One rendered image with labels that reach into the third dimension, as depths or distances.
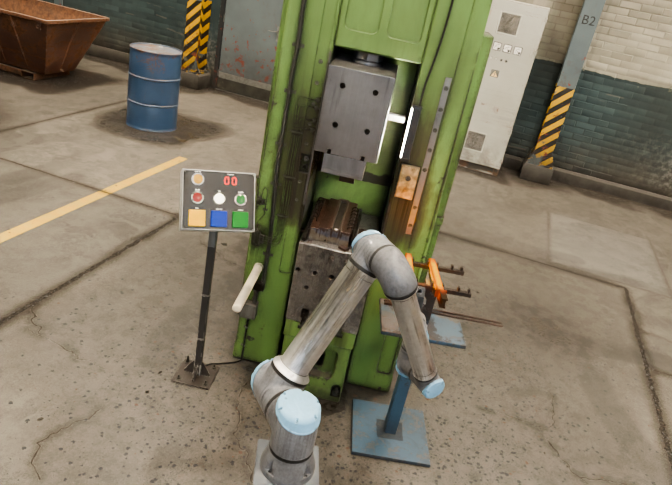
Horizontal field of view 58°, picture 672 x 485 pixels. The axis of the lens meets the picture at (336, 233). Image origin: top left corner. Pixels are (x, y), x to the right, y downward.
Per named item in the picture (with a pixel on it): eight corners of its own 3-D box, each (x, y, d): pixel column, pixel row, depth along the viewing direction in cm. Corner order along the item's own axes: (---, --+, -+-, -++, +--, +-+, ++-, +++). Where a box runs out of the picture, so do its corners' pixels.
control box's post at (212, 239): (199, 377, 333) (220, 195, 289) (192, 376, 333) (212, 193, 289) (201, 373, 337) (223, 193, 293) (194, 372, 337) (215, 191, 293)
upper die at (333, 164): (361, 180, 288) (366, 161, 284) (320, 171, 289) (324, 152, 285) (368, 156, 327) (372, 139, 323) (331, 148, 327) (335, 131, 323)
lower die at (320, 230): (347, 247, 303) (350, 232, 299) (308, 238, 304) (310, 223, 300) (355, 216, 341) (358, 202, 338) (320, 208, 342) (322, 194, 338)
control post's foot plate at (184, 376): (209, 391, 325) (211, 377, 321) (169, 382, 326) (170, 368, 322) (221, 367, 345) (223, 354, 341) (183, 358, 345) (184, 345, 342)
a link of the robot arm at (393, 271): (416, 257, 190) (451, 391, 229) (396, 239, 199) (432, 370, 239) (385, 275, 187) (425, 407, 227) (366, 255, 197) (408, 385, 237)
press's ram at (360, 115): (394, 168, 284) (415, 82, 268) (313, 150, 285) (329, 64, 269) (397, 144, 322) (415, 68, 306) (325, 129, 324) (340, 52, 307)
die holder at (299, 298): (356, 335, 315) (375, 259, 297) (285, 318, 316) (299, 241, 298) (365, 284, 366) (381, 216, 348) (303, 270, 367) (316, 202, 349)
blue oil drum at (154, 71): (159, 136, 688) (164, 56, 652) (114, 123, 700) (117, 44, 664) (186, 126, 740) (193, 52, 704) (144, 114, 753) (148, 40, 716)
